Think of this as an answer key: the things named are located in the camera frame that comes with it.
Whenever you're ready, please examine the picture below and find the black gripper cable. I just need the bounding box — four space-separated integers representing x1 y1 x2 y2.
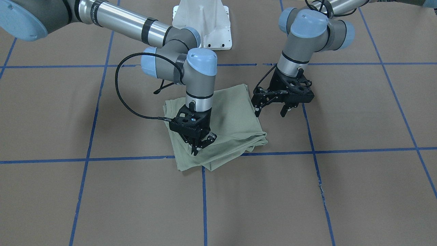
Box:
115 52 181 122

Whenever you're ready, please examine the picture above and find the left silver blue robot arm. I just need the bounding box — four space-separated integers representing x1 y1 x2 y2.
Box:
251 0 368 117

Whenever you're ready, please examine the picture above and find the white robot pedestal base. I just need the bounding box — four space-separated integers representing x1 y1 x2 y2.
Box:
172 0 232 50

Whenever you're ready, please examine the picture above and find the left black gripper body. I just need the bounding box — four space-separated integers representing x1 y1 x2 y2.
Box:
251 67 315 110

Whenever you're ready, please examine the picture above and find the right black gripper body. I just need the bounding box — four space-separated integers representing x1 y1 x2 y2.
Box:
169 105 212 146

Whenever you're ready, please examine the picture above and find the olive green long-sleeve shirt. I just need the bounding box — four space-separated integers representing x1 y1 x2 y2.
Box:
169 84 267 171

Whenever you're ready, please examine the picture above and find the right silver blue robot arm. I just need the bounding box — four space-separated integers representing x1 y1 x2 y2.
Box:
1 0 217 155

